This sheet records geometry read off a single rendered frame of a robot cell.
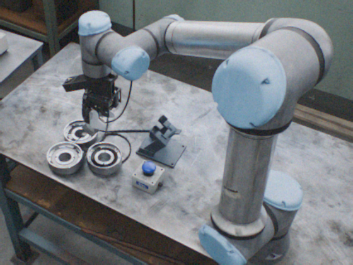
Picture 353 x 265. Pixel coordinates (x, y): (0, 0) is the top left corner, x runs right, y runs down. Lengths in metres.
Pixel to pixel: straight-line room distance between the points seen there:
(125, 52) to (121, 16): 2.22
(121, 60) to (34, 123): 0.60
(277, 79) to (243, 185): 0.25
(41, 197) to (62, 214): 0.11
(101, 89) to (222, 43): 0.38
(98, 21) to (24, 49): 1.04
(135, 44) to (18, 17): 2.17
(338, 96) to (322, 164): 1.45
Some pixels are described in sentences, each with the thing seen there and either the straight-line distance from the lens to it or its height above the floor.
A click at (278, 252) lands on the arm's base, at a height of 0.84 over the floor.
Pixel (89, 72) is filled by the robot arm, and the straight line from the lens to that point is 1.15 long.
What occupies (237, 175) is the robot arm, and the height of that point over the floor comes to 1.19.
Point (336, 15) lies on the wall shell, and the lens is 2.69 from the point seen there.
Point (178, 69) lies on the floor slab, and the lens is 3.08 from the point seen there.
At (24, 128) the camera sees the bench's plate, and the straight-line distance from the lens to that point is 1.54.
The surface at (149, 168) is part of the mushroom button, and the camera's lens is 1.29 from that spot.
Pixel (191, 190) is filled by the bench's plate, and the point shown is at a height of 0.80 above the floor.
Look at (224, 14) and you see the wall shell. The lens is 2.87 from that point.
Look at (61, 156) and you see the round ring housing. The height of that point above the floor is 0.82.
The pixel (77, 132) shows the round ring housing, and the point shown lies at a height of 0.82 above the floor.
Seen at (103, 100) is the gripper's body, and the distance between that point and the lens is 1.20.
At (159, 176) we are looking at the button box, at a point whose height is 0.84.
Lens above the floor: 1.86
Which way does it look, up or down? 46 degrees down
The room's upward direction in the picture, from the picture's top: straight up
